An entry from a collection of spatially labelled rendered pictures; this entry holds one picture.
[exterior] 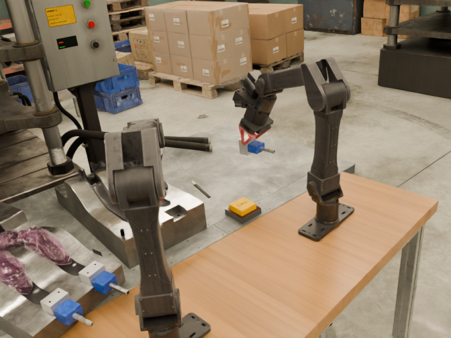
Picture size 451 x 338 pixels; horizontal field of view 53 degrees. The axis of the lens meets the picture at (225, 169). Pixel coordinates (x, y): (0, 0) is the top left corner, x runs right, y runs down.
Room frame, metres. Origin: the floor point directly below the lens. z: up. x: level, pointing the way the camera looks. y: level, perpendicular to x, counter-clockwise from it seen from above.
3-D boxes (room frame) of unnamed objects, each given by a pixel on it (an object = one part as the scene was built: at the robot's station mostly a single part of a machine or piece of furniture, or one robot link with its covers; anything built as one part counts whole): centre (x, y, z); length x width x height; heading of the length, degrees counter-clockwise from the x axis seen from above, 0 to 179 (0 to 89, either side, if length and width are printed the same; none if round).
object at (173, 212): (1.08, 0.15, 0.87); 0.05 x 0.05 x 0.04; 37
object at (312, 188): (1.10, -0.27, 0.90); 0.09 x 0.06 x 0.06; 117
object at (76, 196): (1.23, 0.33, 0.87); 0.50 x 0.26 x 0.14; 37
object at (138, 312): (0.69, 0.16, 0.90); 0.09 x 0.06 x 0.06; 93
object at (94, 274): (0.84, 0.30, 0.86); 0.13 x 0.05 x 0.05; 55
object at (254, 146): (1.37, -0.12, 0.93); 0.13 x 0.05 x 0.05; 45
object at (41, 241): (0.95, 0.55, 0.90); 0.26 x 0.18 x 0.08; 55
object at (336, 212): (1.09, -0.28, 0.84); 0.20 x 0.07 x 0.08; 133
